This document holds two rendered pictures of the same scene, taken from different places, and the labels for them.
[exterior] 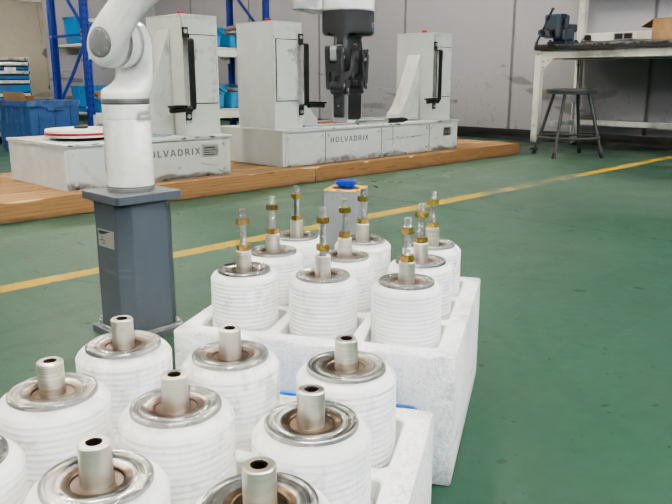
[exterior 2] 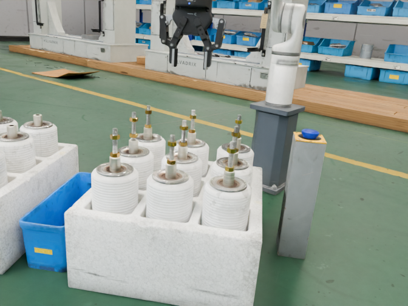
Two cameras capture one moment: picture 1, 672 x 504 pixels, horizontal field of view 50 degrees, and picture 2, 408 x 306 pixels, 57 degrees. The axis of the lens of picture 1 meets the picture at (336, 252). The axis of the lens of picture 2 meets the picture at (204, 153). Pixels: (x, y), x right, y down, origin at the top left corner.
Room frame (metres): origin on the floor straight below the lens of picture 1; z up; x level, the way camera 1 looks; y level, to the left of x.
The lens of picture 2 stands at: (1.01, -0.83, 0.55)
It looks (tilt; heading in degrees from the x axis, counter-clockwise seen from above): 19 degrees down; 81
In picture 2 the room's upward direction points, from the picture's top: 4 degrees clockwise
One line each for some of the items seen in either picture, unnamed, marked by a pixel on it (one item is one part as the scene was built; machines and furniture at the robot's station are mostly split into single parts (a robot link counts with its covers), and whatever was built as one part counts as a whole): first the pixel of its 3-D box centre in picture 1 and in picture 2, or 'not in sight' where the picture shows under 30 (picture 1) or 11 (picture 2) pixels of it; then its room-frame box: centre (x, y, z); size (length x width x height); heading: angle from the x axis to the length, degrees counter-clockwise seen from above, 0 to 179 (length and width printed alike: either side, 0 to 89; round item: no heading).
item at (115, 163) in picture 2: (406, 272); (115, 164); (0.94, -0.10, 0.26); 0.02 x 0.02 x 0.03
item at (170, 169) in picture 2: (420, 253); (170, 170); (1.05, -0.13, 0.26); 0.02 x 0.02 x 0.03
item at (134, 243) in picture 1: (136, 261); (272, 146); (1.45, 0.41, 0.15); 0.15 x 0.15 x 0.30; 45
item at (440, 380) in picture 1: (344, 354); (178, 218); (1.08, -0.01, 0.09); 0.39 x 0.39 x 0.18; 74
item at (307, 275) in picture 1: (322, 275); (133, 152); (0.97, 0.02, 0.25); 0.08 x 0.08 x 0.01
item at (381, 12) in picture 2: not in sight; (377, 8); (3.90, 4.10, 0.90); 0.50 x 0.38 x 0.21; 44
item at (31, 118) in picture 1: (39, 125); not in sight; (5.35, 2.17, 0.19); 0.50 x 0.41 x 0.37; 50
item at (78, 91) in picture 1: (105, 98); not in sight; (6.09, 1.90, 0.36); 0.50 x 0.38 x 0.21; 46
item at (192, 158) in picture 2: (344, 256); (182, 157); (1.08, -0.01, 0.25); 0.08 x 0.08 x 0.01
